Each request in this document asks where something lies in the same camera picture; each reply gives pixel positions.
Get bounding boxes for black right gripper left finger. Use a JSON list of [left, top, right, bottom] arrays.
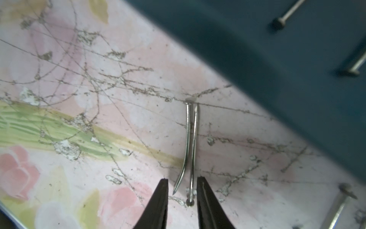
[[133, 178, 169, 229]]

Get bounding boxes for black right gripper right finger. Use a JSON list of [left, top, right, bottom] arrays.
[[197, 177, 235, 229]]

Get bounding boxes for teal plastic storage box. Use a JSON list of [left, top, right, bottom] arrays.
[[130, 1, 366, 181]]

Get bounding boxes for steel nail inside box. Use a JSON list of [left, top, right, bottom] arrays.
[[271, 0, 306, 31], [338, 50, 366, 77]]

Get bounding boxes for straight steel nail beside bent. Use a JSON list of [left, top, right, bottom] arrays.
[[186, 104, 199, 207]]

